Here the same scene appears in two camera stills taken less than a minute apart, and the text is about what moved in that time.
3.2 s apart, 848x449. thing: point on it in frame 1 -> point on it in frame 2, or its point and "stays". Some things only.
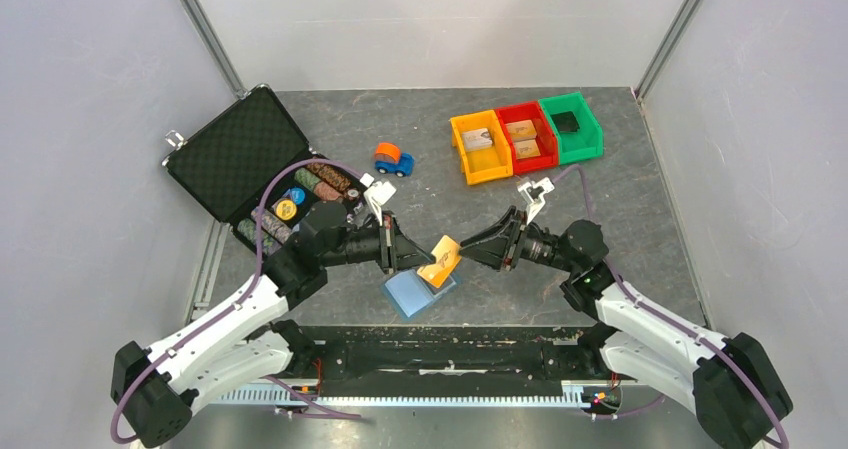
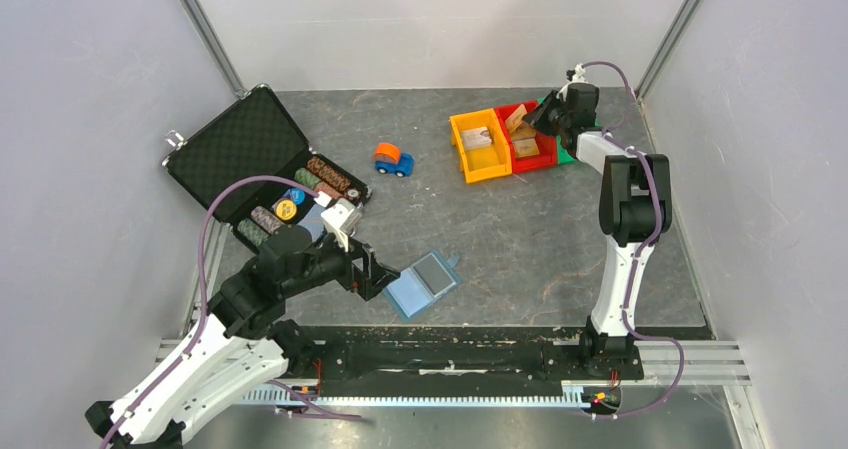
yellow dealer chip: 285,209 stays
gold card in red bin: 522,130 stays
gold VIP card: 526,149 stays
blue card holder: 411,292 stays
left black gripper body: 368,244 -> 328,263
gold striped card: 447,255 -> 515,118
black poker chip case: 255,170 stays
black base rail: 433,354 stays
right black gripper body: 529,243 -> 560,118
